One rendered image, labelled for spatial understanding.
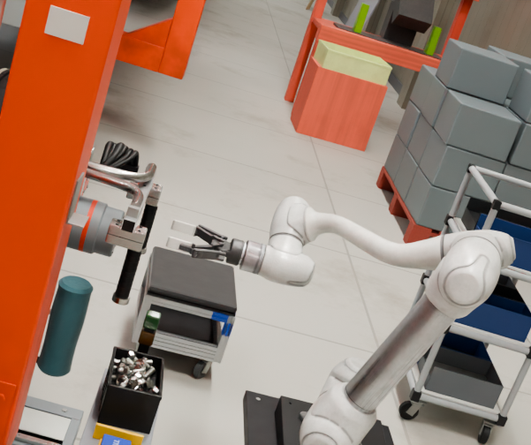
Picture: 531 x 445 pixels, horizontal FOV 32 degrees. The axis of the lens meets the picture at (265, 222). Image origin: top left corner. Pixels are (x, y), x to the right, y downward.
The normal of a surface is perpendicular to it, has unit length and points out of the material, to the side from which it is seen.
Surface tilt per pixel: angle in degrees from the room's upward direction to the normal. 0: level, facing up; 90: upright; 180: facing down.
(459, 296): 84
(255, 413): 0
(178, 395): 0
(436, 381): 90
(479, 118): 90
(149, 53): 90
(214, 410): 0
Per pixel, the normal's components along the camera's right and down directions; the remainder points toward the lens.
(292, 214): -0.22, -0.63
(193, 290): 0.30, -0.90
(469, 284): -0.28, 0.22
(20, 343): 0.00, 0.34
